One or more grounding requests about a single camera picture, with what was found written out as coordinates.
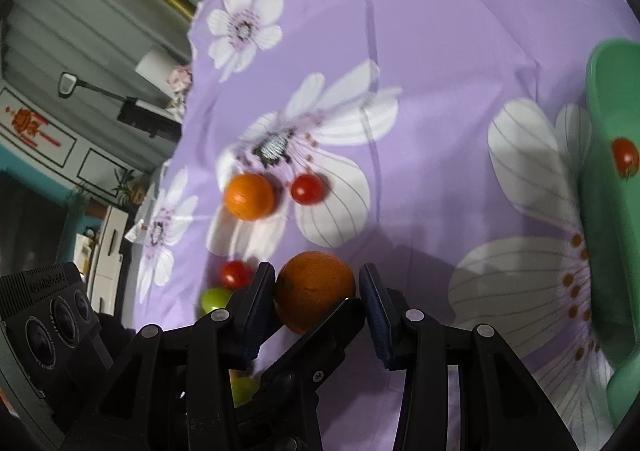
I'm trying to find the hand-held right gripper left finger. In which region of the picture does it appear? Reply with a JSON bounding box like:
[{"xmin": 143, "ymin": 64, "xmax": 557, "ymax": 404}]
[{"xmin": 60, "ymin": 261, "xmax": 277, "ymax": 451}]

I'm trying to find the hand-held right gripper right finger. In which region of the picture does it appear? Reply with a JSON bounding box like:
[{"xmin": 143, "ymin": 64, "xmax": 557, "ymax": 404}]
[{"xmin": 358, "ymin": 262, "xmax": 577, "ymax": 451}]

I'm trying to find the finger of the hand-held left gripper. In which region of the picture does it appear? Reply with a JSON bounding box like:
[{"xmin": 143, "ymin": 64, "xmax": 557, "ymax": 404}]
[{"xmin": 233, "ymin": 297, "xmax": 366, "ymax": 451}]

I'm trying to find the large orange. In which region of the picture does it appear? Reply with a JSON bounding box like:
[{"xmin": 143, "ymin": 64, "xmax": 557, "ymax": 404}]
[{"xmin": 274, "ymin": 251, "xmax": 357, "ymax": 335}]

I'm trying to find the large green fruit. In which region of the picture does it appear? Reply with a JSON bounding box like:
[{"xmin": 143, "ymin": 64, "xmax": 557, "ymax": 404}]
[{"xmin": 229, "ymin": 369, "xmax": 261, "ymax": 408}]

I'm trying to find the green plastic basket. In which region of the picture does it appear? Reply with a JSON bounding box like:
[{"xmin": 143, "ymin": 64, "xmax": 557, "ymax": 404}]
[{"xmin": 577, "ymin": 38, "xmax": 640, "ymax": 432}]

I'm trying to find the red cherry tomato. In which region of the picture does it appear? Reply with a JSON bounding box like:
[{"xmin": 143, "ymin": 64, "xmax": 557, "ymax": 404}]
[
  {"xmin": 220, "ymin": 260, "xmax": 254, "ymax": 290},
  {"xmin": 611, "ymin": 137, "xmax": 639, "ymax": 180},
  {"xmin": 290, "ymin": 173, "xmax": 328, "ymax": 205}
]

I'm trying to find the small green fruit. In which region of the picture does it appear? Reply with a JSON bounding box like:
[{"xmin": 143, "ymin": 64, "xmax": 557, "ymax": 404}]
[{"xmin": 199, "ymin": 287, "xmax": 235, "ymax": 316}]

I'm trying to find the white cabinet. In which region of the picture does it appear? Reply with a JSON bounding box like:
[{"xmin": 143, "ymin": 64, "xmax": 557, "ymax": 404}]
[{"xmin": 89, "ymin": 205, "xmax": 132, "ymax": 314}]

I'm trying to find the small orange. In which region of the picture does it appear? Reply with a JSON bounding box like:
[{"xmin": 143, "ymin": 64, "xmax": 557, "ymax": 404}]
[{"xmin": 224, "ymin": 173, "xmax": 276, "ymax": 222}]

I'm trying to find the dark screen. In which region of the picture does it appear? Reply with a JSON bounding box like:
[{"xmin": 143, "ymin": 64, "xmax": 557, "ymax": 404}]
[{"xmin": 0, "ymin": 170, "xmax": 72, "ymax": 278}]

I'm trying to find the potted green plant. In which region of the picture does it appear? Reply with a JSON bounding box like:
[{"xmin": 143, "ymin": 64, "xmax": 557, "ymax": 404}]
[{"xmin": 112, "ymin": 168, "xmax": 145, "ymax": 206}]

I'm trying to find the pink floral object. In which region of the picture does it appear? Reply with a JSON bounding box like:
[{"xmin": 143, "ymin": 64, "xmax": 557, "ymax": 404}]
[{"xmin": 165, "ymin": 64, "xmax": 195, "ymax": 110}]

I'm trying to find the purple floral blanket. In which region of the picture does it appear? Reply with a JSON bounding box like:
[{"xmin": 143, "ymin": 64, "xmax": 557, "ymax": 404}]
[{"xmin": 134, "ymin": 0, "xmax": 640, "ymax": 451}]

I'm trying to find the white lamp shade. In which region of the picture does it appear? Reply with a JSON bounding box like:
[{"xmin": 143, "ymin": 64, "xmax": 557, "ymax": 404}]
[{"xmin": 135, "ymin": 47, "xmax": 182, "ymax": 88}]

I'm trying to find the black framed wall panel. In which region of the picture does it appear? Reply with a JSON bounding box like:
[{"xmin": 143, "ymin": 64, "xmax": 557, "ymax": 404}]
[{"xmin": 77, "ymin": 148, "xmax": 135, "ymax": 193}]

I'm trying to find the red ornament wall poster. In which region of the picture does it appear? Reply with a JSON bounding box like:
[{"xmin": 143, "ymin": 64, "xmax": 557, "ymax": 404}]
[{"xmin": 0, "ymin": 85, "xmax": 77, "ymax": 168}]

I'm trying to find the black long-handled appliance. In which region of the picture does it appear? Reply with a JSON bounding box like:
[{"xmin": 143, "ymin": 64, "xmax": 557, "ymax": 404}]
[{"xmin": 57, "ymin": 72, "xmax": 184, "ymax": 139}]

